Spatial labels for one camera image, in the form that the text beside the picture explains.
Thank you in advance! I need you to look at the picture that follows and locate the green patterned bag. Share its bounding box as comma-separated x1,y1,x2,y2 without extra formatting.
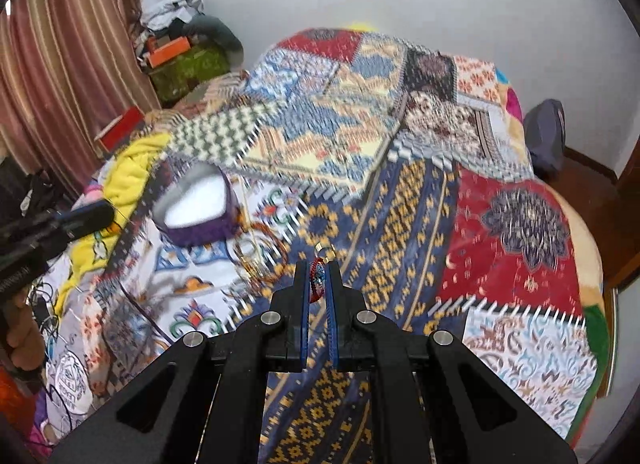
149,44,230,107

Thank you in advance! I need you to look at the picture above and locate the pile of thin bangles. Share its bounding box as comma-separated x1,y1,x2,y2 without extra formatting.
232,221,288,295

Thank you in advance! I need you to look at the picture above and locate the yellow blanket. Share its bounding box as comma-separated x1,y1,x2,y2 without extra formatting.
53,133,170,317

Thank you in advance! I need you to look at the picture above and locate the yellow round object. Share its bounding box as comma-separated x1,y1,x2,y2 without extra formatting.
344,22,378,34

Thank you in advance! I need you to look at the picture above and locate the wooden wardrobe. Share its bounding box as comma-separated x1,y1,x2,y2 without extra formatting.
598,141,639,398

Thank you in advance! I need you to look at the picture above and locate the striped red curtain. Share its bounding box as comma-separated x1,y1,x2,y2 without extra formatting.
1,0,160,195

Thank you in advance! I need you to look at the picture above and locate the red beaded bracelet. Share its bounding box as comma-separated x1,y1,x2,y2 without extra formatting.
308,243,338,305

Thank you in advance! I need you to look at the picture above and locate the grey backpack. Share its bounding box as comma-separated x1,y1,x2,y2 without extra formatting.
523,99,566,180

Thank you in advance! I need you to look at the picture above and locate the red box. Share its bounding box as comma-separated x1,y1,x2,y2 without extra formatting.
93,106,145,154

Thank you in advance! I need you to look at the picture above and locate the pile of clothes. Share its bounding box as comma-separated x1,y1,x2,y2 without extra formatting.
140,0,244,69

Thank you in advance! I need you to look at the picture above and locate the orange box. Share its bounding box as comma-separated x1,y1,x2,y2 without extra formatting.
146,36,191,68

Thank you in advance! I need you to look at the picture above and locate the colourful patchwork bed cover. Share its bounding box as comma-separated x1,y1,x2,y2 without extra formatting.
35,28,608,447

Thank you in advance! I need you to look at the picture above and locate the heart-shaped purple jewelry box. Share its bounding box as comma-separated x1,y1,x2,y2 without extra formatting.
152,162,240,247

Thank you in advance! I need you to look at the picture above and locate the person's left hand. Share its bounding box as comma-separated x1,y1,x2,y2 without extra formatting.
2,289,44,371

